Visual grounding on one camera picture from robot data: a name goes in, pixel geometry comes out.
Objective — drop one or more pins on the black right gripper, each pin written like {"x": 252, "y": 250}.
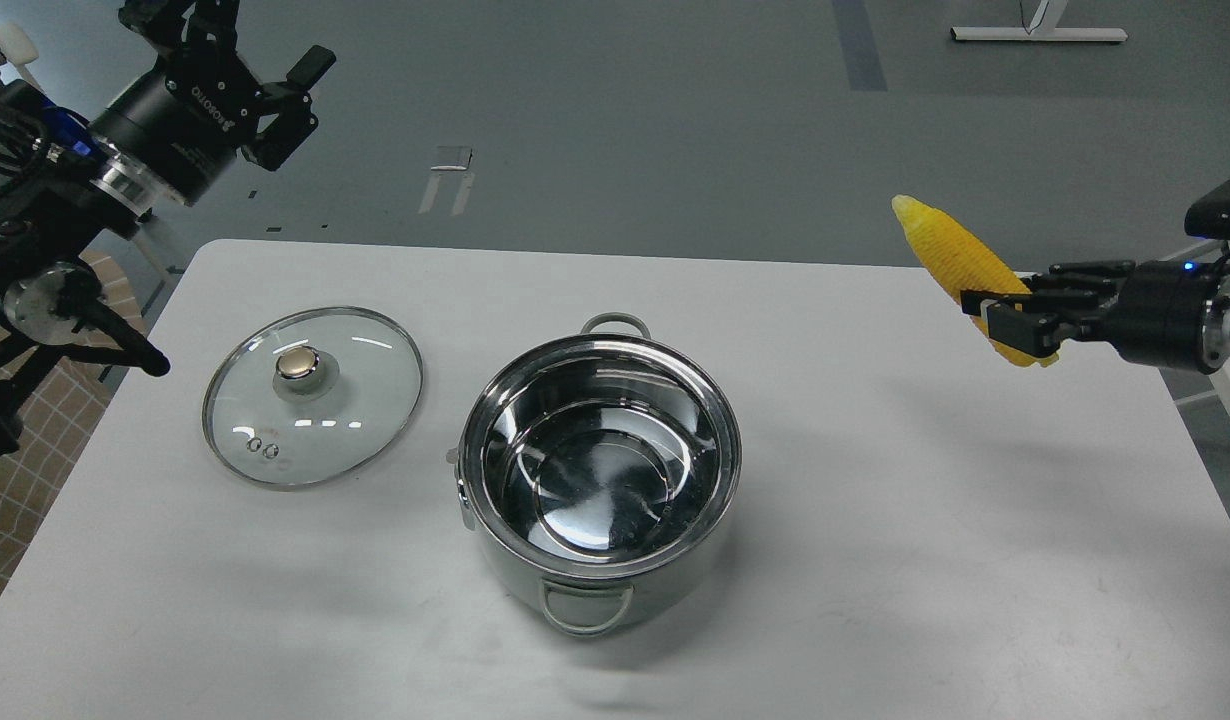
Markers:
{"x": 1155, "y": 314}

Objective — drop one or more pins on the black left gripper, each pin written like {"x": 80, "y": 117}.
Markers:
{"x": 185, "y": 118}

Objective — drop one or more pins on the yellow toy corn cob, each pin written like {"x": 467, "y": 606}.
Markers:
{"x": 957, "y": 259}

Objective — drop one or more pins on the glass pot lid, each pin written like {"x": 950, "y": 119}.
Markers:
{"x": 312, "y": 397}

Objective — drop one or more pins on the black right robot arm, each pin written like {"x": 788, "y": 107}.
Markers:
{"x": 1208, "y": 219}

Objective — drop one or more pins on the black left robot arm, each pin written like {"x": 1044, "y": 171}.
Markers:
{"x": 65, "y": 179}

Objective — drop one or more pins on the stainless steel pot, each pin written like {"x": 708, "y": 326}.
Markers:
{"x": 598, "y": 471}

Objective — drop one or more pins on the white desk leg base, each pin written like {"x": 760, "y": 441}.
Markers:
{"x": 1043, "y": 27}

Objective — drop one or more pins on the grey office chair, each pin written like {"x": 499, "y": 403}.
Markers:
{"x": 19, "y": 52}

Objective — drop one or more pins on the beige checkered cloth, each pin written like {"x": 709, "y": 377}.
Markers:
{"x": 59, "y": 420}

